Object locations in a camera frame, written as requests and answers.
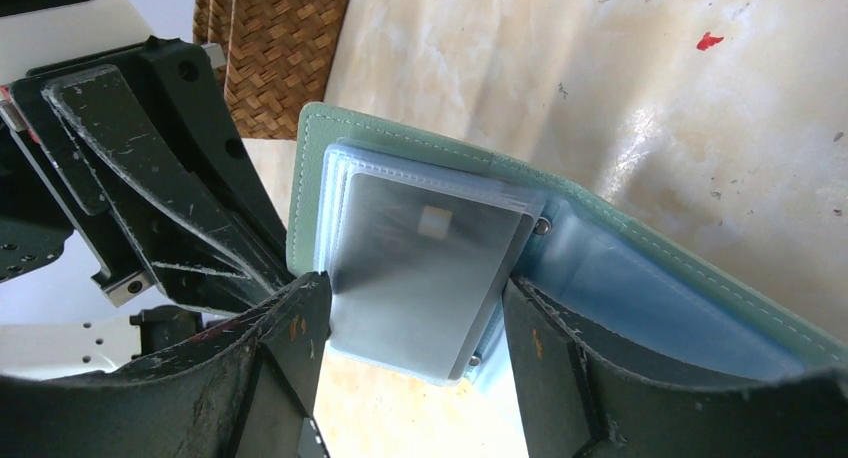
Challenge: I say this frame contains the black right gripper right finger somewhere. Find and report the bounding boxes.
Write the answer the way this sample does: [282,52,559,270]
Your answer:
[503,279,847,457]

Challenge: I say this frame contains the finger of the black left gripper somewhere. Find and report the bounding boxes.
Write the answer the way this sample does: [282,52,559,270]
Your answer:
[10,64,292,314]

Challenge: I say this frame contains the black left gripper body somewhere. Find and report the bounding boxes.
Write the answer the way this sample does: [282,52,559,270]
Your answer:
[0,36,293,307]

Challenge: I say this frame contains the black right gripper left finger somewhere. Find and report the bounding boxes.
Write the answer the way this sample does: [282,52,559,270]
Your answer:
[1,272,332,457]

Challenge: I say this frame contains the silver credit card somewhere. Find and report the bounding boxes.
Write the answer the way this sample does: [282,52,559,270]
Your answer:
[327,173,541,384]

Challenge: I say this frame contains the green leather card holder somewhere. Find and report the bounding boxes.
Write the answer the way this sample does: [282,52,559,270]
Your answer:
[287,102,847,381]

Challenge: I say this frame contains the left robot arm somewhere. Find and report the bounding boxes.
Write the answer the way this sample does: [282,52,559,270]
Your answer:
[1,0,292,315]

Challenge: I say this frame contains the brown woven divided basket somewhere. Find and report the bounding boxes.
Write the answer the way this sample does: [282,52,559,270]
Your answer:
[192,0,350,140]

